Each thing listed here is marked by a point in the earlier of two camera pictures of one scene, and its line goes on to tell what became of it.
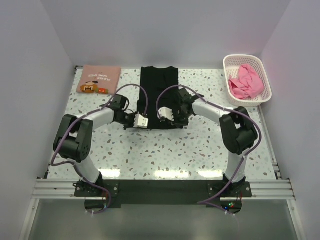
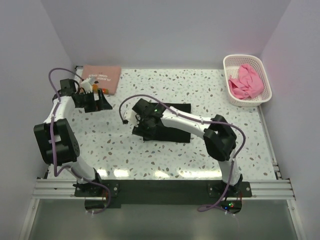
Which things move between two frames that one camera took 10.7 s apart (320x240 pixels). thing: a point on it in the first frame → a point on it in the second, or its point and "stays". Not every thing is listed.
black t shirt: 154,79 → 163,133
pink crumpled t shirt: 248,84 stays
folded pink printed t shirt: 99,79 stays
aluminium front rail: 260,189 stays
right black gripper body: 181,117 → 145,128
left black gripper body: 127,120 → 87,101
